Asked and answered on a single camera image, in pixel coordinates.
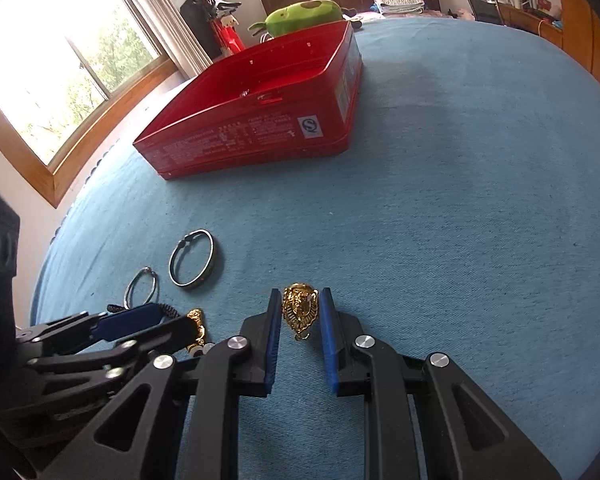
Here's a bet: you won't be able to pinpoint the long beige curtain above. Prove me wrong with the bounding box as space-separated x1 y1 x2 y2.
115 0 213 81

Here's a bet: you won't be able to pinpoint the large wooden frame window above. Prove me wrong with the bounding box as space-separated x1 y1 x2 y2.
0 0 176 208

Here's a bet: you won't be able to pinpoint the black office chair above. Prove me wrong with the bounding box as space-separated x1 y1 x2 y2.
462 0 506 26

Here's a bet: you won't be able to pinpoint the black cord gold charm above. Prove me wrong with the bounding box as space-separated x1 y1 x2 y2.
107 302 216 358

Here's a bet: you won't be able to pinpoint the gold pendant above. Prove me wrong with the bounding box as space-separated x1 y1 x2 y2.
282 282 321 342

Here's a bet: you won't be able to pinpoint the wooden wardrobe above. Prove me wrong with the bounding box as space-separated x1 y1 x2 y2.
552 0 600 91

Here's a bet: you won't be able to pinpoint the folded towels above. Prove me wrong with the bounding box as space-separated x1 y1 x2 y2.
372 0 426 15

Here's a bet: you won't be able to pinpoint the red tin box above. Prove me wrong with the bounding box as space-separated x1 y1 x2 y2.
132 20 365 181

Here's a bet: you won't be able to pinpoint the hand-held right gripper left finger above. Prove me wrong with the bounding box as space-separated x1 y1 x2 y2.
27 287 283 480

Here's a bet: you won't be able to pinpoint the thin silver bangle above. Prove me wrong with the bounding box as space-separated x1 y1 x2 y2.
125 267 158 308

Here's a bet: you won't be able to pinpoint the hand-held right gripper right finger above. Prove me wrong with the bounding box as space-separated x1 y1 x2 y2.
319 287 563 480

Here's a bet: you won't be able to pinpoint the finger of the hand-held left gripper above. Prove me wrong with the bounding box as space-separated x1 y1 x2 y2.
25 317 201 411
15 304 163 345

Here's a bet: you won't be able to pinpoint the wide silver bangle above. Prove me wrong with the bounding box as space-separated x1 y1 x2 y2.
169 229 216 292

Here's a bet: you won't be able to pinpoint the wooden desk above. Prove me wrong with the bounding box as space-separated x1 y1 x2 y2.
497 2 563 46

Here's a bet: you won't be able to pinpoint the green plush toy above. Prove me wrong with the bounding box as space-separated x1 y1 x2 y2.
248 0 363 38

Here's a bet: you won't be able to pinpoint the wooden coat rack with clothes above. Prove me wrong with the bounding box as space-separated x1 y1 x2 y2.
180 0 246 61

